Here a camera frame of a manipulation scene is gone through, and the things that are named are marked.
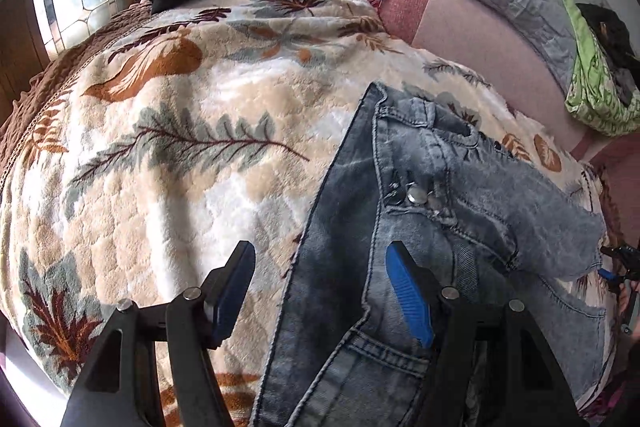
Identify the green patterned folded quilt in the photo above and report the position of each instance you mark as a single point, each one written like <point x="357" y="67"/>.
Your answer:
<point x="592" y="97"/>

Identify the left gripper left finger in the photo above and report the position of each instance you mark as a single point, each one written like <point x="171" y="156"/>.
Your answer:
<point x="119" y="386"/>

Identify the grey-blue denim pants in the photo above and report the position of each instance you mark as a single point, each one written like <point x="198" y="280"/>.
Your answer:
<point x="493" y="226"/>

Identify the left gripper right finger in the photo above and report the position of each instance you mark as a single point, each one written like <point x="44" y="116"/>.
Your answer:
<point x="499" y="349"/>

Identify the black clothes on quilt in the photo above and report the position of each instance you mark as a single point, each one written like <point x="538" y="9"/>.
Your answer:
<point x="613" y="37"/>

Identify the leaf-pattern plush blanket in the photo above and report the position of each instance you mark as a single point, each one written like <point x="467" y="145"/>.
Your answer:
<point x="139" y="159"/>

